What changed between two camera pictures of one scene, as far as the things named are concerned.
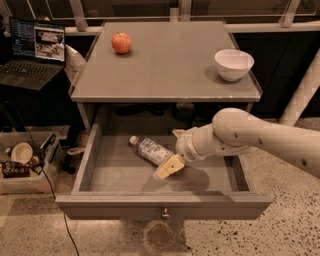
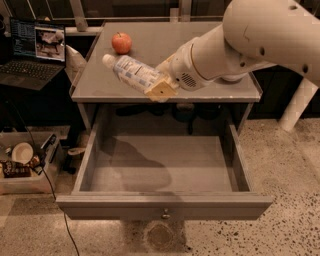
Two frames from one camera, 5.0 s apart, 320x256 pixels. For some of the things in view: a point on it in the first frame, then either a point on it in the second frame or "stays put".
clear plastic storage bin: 30,162 stays put
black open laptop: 37,54 stays put
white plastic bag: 74,62 stays put
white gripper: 185,144 -> 181,71
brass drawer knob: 165,215 stays put
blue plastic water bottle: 150,150 -> 132,73
